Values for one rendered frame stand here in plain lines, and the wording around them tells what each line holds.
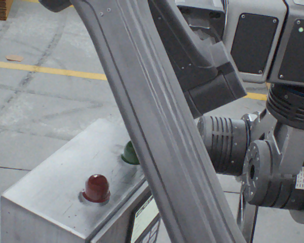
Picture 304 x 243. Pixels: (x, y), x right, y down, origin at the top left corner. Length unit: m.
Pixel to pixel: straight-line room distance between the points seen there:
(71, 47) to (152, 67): 3.77
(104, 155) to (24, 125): 2.69
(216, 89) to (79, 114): 2.62
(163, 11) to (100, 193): 0.25
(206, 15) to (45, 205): 0.50
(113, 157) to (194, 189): 0.16
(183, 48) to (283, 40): 0.30
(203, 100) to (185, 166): 0.38
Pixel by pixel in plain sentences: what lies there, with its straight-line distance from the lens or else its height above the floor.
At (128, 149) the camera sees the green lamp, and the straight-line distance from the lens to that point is 0.53.
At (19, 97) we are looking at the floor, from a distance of 3.48.
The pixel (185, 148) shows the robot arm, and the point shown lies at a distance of 0.40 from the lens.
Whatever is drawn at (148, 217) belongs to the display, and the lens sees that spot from 0.56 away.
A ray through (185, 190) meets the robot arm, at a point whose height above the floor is 1.55.
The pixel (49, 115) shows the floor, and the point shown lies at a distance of 3.32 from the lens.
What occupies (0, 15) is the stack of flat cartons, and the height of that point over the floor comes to 0.04.
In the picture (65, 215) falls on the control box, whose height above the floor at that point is 1.48.
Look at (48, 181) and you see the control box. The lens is 0.51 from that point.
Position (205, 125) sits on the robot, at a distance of 1.60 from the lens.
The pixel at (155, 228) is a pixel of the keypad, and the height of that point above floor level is 1.38.
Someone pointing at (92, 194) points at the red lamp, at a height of 1.49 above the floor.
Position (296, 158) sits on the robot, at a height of 1.22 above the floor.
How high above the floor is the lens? 1.80
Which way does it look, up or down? 32 degrees down
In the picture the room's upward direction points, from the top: 10 degrees clockwise
